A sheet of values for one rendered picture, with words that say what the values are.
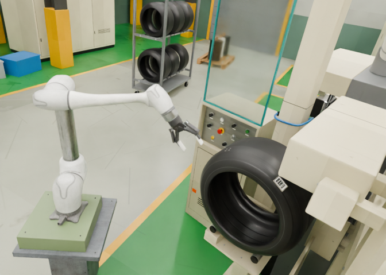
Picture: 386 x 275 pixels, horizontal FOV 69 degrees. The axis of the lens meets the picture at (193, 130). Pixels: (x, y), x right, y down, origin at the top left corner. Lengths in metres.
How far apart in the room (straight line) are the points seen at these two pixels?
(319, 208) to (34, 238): 1.58
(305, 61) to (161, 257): 1.99
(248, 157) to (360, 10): 9.05
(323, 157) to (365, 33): 9.39
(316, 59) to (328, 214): 0.84
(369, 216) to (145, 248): 2.13
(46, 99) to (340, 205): 1.36
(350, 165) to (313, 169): 0.10
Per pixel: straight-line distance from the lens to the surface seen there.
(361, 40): 10.24
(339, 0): 1.46
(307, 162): 0.93
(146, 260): 2.69
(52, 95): 1.59
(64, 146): 1.92
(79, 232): 1.93
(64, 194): 1.87
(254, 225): 1.83
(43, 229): 1.99
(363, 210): 0.94
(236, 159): 1.37
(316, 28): 1.49
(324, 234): 1.77
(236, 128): 2.26
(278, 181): 1.31
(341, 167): 0.91
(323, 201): 0.85
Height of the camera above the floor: 2.19
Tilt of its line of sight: 29 degrees down
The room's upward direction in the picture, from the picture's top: 8 degrees clockwise
